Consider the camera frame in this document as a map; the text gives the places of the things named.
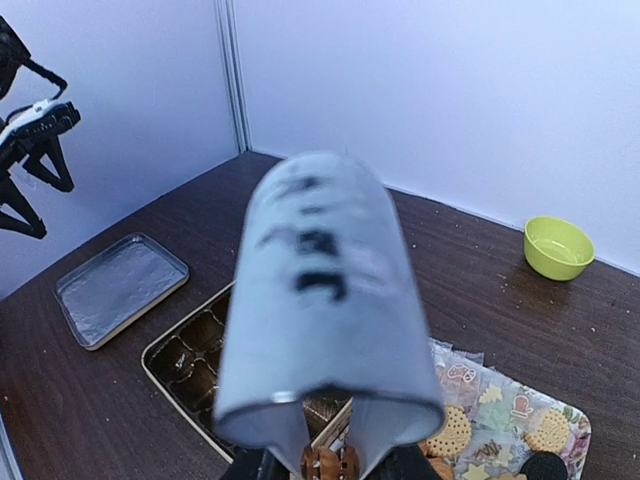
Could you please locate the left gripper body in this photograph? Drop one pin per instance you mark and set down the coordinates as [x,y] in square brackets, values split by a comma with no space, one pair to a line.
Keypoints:
[35,131]

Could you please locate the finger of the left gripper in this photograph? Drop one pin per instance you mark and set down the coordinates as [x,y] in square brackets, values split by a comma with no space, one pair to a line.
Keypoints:
[46,162]
[27,222]

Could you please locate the steel kitchen tongs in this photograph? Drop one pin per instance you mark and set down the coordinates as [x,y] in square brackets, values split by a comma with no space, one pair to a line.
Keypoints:
[325,300]

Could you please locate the flower shaped cookie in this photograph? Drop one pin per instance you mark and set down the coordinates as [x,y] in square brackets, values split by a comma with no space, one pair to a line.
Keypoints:
[322,463]

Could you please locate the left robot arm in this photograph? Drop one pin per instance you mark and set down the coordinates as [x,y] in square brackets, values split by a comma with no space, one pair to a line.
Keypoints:
[15,55]

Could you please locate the silver tin lid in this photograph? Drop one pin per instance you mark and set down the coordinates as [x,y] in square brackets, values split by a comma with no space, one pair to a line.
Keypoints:
[113,289]

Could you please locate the gold cookie tin box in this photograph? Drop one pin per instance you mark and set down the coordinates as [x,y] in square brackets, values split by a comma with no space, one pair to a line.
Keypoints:
[184,363]

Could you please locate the floral cookie tray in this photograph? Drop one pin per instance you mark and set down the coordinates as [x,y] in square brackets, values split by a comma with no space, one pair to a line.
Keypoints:
[499,423]

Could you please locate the green plastic bowl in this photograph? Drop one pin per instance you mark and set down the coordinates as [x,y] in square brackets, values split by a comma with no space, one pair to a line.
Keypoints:
[556,249]

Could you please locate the left aluminium frame post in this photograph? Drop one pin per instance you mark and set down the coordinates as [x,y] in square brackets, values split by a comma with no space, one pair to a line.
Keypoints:
[228,38]

